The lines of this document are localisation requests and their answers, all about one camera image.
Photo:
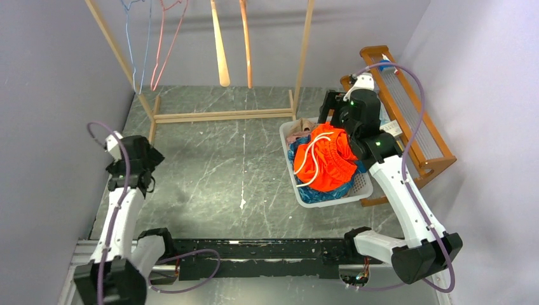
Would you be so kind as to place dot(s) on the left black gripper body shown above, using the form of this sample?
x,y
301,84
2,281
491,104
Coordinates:
x,y
153,157

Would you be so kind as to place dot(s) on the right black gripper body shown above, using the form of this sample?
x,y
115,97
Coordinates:
x,y
334,100

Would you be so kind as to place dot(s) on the beige shorts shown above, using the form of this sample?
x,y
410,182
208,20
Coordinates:
x,y
302,125

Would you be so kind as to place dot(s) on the orange shorts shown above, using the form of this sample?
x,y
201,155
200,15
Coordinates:
x,y
326,162

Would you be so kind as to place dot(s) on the pink hanger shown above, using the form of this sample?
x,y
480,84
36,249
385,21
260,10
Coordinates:
x,y
164,52

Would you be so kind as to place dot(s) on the blue patterned shorts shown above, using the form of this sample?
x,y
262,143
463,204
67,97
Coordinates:
x,y
312,196

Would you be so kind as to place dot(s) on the wooden hanger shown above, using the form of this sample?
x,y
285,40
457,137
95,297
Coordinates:
x,y
222,65
243,12

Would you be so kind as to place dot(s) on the blue wire hanger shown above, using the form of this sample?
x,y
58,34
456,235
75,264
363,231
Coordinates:
x,y
138,30

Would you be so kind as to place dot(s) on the pink shorts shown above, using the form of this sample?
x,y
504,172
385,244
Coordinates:
x,y
295,136

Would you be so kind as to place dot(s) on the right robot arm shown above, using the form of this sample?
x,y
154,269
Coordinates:
x,y
426,248

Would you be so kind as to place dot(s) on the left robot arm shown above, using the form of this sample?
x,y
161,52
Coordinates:
x,y
118,270

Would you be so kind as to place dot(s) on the wooden clothes rack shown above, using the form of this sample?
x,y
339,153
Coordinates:
x,y
193,60

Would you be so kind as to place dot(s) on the blue white eraser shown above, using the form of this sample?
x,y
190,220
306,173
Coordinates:
x,y
386,66

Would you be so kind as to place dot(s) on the white box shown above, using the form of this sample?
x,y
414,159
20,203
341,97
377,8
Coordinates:
x,y
393,128

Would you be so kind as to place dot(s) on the white plastic basket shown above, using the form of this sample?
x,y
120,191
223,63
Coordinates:
x,y
362,187

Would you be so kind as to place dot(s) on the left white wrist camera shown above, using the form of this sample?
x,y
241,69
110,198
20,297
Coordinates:
x,y
113,146

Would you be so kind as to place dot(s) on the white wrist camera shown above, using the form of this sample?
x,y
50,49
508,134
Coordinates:
x,y
113,146
359,81

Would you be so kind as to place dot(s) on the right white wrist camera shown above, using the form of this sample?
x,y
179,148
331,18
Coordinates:
x,y
359,81

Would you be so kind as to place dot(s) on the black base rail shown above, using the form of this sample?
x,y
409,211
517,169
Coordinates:
x,y
326,258

